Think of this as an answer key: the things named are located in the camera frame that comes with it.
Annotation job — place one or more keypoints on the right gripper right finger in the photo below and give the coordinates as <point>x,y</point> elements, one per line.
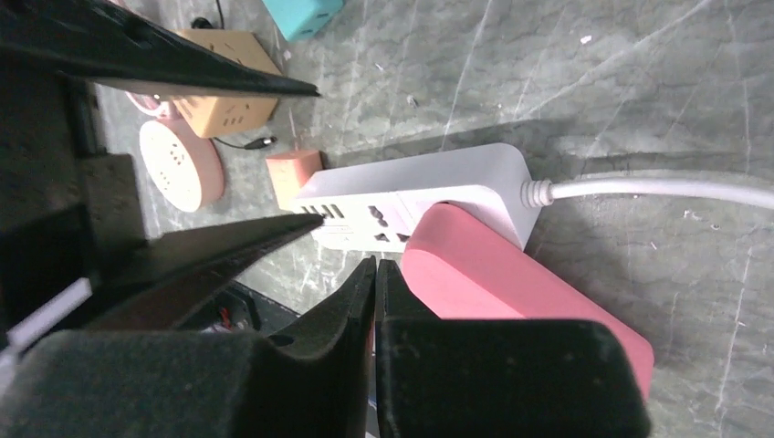
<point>497,378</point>

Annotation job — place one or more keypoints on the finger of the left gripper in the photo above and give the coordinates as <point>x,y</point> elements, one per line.
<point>109,45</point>
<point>163,284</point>

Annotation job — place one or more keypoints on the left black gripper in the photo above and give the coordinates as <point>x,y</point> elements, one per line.
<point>70,213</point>

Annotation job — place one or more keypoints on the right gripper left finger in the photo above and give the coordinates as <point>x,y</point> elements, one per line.
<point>310,379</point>

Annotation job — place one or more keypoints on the round pink power socket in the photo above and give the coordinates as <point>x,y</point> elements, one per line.
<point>184,167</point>

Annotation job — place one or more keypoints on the pink triangular power strip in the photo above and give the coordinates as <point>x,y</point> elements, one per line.
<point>461,269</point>

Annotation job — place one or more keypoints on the white power strip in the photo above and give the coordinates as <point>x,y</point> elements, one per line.
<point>375,207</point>

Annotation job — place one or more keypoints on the salmon cube plug adapter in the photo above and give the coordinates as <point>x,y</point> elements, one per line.
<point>290,171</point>

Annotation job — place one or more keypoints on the teal cube adapter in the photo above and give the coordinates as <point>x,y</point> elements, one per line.
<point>301,19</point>

